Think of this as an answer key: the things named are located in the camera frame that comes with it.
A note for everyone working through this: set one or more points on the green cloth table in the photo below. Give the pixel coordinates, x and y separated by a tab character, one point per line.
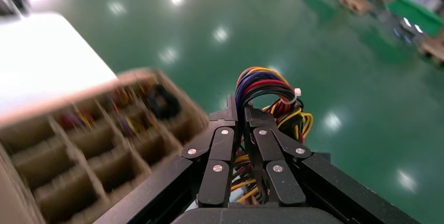
416	14

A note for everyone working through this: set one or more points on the cardboard divider box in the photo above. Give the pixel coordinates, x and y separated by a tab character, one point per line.
69	156

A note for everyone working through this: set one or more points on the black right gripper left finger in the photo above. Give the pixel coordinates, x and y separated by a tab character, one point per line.
220	146

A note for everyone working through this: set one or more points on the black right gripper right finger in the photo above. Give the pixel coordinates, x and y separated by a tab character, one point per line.
274	149

